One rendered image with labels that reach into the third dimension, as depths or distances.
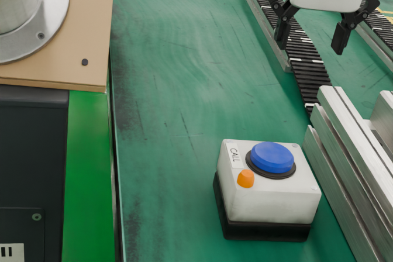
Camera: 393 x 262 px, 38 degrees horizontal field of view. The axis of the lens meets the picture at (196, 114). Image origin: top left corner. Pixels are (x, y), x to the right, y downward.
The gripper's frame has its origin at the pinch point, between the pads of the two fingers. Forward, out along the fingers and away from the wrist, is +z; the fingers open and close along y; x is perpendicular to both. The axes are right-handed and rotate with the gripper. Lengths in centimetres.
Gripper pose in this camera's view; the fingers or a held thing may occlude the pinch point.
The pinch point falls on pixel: (310, 41)
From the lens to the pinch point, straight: 82.9
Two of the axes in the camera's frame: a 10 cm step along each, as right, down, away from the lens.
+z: -1.5, 8.5, 5.1
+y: -9.8, -0.7, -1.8
